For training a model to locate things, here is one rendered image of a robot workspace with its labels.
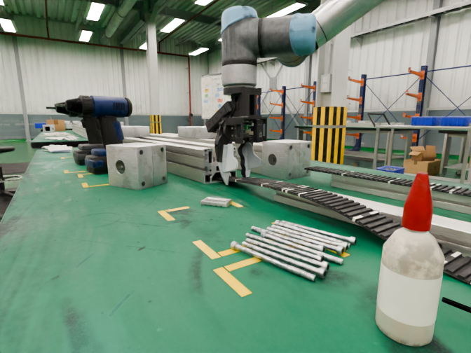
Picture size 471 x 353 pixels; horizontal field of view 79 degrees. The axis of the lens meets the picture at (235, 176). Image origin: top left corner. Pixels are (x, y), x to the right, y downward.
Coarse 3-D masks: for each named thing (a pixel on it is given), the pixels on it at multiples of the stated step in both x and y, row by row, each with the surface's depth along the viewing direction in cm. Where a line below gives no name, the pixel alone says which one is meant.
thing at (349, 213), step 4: (348, 208) 39; (352, 208) 39; (356, 208) 39; (360, 208) 40; (364, 208) 40; (368, 208) 40; (340, 212) 38; (344, 212) 38; (348, 212) 39; (352, 212) 38; (356, 212) 38; (360, 212) 38; (364, 212) 39; (368, 212) 39; (348, 216) 37; (352, 216) 37
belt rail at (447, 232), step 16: (304, 208) 49; (320, 208) 47; (384, 208) 40; (400, 208) 40; (400, 224) 37; (432, 224) 34; (448, 224) 34; (464, 224) 34; (448, 240) 34; (464, 240) 32; (464, 256) 32
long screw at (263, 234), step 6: (264, 234) 37; (276, 240) 36; (282, 240) 35; (294, 246) 34; (300, 246) 34; (312, 252) 32; (318, 252) 32; (330, 258) 31; (336, 258) 31; (342, 264) 31
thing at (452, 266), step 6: (456, 252) 31; (450, 258) 30; (456, 258) 30; (462, 258) 31; (468, 258) 30; (444, 264) 29; (450, 264) 30; (456, 264) 29; (462, 264) 29; (468, 264) 30; (444, 270) 28; (450, 270) 28; (456, 270) 28
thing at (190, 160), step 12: (168, 144) 81; (180, 144) 79; (192, 144) 85; (204, 144) 80; (168, 156) 82; (180, 156) 76; (192, 156) 71; (204, 156) 69; (168, 168) 83; (180, 168) 77; (192, 168) 72; (204, 168) 70; (216, 168) 70; (204, 180) 68; (216, 180) 71
